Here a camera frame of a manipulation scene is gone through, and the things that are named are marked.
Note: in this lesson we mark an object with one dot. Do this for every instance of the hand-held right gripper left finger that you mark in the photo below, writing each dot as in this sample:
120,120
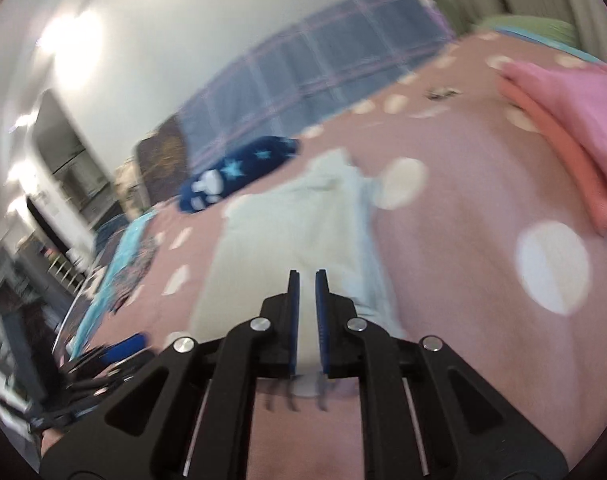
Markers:
294,320

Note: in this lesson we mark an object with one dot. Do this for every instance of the pink folded garment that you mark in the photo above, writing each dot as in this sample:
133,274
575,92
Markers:
578,110

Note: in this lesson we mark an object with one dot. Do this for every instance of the teal patterned cloth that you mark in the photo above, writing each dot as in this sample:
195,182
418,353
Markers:
123,260

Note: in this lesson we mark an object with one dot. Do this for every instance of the white lattice rack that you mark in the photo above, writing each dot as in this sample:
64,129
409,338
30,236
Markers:
66,267

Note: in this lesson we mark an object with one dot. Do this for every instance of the beige cushion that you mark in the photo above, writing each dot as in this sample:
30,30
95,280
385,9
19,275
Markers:
128,190

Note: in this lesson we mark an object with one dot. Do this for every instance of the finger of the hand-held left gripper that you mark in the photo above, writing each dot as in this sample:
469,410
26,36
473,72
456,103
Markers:
126,346
103,385

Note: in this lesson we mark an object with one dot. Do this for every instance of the pink polka dot blanket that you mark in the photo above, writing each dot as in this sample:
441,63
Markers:
458,185

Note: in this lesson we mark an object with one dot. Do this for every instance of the blue plaid blanket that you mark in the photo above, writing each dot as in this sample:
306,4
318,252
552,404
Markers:
313,70

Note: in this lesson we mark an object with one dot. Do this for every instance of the dark tree print pillow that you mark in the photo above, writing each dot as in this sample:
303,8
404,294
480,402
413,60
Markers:
163,160

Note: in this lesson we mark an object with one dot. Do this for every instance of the cream fleece garment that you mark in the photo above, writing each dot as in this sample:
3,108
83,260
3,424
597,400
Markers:
293,225

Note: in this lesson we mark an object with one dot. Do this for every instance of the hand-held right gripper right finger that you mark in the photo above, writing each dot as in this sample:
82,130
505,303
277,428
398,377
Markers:
321,320

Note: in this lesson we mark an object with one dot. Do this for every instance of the navy star print garment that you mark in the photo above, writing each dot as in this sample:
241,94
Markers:
233,170

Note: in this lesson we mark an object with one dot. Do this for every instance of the arched doorway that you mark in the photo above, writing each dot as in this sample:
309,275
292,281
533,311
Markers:
68,155

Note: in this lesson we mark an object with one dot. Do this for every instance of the orange folded garment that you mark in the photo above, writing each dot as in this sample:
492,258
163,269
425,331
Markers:
573,175

